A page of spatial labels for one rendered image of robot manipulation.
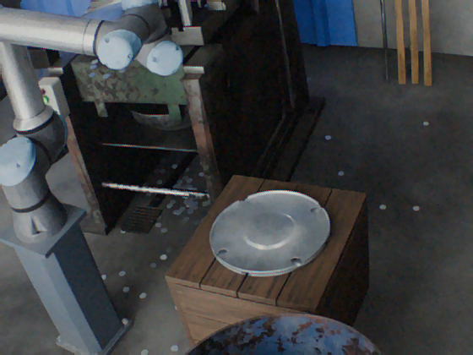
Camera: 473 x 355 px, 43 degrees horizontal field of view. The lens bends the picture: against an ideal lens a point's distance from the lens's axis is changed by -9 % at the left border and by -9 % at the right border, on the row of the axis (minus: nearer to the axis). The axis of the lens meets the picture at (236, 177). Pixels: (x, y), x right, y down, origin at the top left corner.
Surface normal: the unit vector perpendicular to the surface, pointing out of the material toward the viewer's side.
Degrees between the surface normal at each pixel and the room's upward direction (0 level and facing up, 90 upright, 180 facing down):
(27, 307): 0
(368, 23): 90
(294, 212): 0
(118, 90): 90
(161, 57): 85
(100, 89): 90
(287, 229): 0
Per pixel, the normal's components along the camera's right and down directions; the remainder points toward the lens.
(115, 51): -0.18, 0.62
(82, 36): -0.11, 0.24
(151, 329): -0.16, -0.79
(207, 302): -0.41, 0.60
